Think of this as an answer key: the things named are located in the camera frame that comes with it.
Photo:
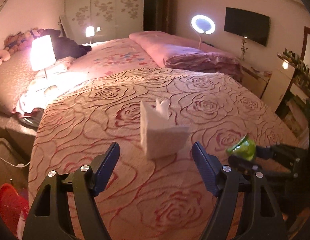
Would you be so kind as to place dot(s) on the row of small bottles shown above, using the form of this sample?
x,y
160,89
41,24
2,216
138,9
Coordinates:
x,y
302,72

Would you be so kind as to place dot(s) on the wooden framed mirror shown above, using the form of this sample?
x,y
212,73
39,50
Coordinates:
x,y
307,42

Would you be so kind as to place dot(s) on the black wall television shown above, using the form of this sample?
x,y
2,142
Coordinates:
x,y
245,25

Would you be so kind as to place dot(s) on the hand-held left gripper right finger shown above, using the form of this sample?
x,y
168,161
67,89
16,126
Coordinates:
x,y
203,170

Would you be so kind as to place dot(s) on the pink patterned pillow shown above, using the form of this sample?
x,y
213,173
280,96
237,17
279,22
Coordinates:
x,y
61,65

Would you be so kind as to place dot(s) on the small table lamp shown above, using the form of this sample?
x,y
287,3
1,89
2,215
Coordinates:
x,y
90,31

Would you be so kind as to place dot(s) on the pink plush toy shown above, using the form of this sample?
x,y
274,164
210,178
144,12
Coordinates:
x,y
2,57

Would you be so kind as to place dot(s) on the artificial rose stem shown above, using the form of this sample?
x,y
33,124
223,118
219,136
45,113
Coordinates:
x,y
243,41

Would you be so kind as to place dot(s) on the brown upholstered bed frame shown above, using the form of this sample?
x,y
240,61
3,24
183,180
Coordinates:
x,y
9,127

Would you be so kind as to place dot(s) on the white tissue pack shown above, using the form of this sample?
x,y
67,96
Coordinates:
x,y
160,132

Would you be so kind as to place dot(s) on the dark wooden door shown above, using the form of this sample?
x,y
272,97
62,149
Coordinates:
x,y
155,10

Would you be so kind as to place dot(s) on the low white cabinet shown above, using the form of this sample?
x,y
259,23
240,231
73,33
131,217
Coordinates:
x,y
255,82

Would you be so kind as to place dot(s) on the red plastic mesh basket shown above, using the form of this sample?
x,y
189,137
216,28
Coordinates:
x,y
9,202

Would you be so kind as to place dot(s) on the brown teddy bear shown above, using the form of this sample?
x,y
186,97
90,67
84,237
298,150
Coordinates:
x,y
14,41

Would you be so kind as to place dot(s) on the grey mattress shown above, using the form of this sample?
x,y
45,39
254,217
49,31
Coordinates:
x,y
32,120

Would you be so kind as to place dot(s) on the green wrapper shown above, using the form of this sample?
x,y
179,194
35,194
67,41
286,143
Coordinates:
x,y
245,147

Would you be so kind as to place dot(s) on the floral sliding door wardrobe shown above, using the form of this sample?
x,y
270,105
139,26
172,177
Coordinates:
x,y
107,7

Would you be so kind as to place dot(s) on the multicoloured plush toy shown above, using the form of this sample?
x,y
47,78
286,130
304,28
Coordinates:
x,y
33,33

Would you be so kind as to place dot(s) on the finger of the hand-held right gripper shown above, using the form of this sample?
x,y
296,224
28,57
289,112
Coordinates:
x,y
242,165
264,152

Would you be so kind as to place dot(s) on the pink folded quilt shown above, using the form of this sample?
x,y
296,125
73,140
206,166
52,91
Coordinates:
x,y
170,47

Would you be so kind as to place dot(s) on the white dressing table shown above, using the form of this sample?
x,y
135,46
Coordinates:
x,y
277,85

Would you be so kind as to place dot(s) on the pink floral bed sheet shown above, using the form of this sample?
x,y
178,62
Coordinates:
x,y
115,52

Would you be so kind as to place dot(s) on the dark purple plush toy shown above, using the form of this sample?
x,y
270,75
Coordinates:
x,y
67,46

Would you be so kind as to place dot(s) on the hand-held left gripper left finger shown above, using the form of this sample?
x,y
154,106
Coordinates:
x,y
106,170

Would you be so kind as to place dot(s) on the table lamp with white shade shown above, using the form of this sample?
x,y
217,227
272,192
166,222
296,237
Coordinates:
x,y
42,52

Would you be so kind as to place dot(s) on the beige rose patterned blanket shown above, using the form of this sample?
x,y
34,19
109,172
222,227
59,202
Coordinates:
x,y
150,192

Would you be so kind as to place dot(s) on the brown patterned headboard cushion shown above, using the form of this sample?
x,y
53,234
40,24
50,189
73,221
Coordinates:
x,y
12,80

